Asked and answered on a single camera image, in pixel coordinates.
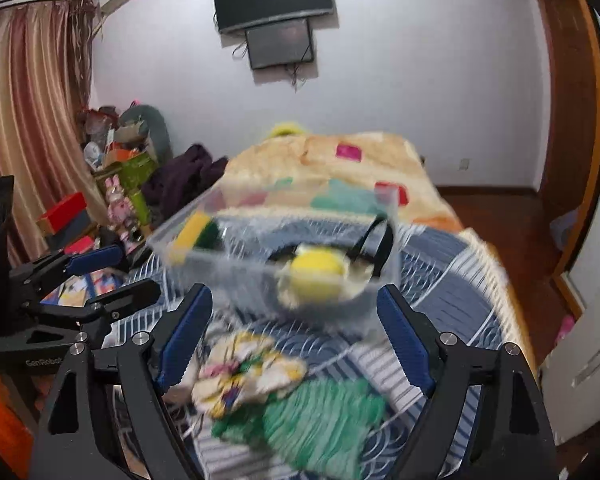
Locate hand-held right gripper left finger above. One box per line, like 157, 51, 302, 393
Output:
30, 283, 215, 480

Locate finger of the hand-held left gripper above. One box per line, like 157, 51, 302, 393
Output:
24, 279, 162, 334
9, 243, 132, 307

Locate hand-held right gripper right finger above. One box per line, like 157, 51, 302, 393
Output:
375, 284, 564, 480

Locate multicolour knitted cloth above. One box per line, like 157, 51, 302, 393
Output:
190, 332, 309, 419

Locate clear plastic bin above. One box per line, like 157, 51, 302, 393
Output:
147, 182, 404, 337

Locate green knitted cloth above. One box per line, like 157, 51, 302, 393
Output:
211, 377, 387, 480

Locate red box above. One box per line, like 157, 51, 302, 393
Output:
36, 192, 89, 237

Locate pink bunny toy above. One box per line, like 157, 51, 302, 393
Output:
105, 175, 137, 224

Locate blue white patterned bedspread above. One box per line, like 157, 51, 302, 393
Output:
45, 220, 533, 480

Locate yellow green sponge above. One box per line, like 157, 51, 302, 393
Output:
171, 211, 222, 264

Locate green cardboard box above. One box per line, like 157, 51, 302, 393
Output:
93, 152, 159, 212

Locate orange cloth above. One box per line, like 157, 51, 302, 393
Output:
0, 369, 37, 480

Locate yellow round plush ball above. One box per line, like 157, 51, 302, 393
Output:
289, 252, 347, 297

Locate dark purple clothing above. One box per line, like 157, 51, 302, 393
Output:
140, 143, 230, 207

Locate pile of household clutter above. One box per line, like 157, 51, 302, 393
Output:
77, 104, 157, 172

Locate grey green plush toy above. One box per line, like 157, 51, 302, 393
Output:
118, 104, 174, 162

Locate striped brown curtain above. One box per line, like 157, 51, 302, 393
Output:
0, 0, 102, 267

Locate white cabinet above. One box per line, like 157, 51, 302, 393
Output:
539, 10, 600, 447

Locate beige blanket coloured squares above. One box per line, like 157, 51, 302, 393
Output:
220, 132, 467, 235

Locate yellow fluffy plush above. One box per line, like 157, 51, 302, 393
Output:
268, 120, 306, 139

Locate black strap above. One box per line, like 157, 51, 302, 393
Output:
349, 214, 397, 279

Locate wooden door frame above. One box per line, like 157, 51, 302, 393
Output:
531, 0, 600, 282

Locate small black wall monitor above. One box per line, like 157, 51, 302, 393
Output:
244, 18, 315, 71

